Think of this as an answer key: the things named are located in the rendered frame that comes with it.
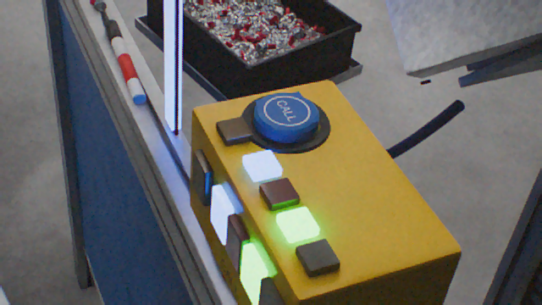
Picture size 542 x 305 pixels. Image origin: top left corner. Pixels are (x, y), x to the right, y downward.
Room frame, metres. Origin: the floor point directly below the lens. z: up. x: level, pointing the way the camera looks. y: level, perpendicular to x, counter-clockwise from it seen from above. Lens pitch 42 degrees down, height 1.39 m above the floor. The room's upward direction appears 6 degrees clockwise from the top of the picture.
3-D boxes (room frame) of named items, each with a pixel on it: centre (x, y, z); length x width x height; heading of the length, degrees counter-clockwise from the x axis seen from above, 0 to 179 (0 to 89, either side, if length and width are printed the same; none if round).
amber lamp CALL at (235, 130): (0.36, 0.02, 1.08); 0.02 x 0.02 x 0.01; 28
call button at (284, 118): (0.38, -0.01, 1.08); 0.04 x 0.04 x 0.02
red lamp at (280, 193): (0.31, -0.01, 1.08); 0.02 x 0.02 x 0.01; 28
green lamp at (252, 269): (0.28, 0.00, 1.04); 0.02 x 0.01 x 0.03; 28
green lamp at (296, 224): (0.29, -0.02, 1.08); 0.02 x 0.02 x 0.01; 28
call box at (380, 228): (0.34, -0.03, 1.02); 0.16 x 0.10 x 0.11; 28
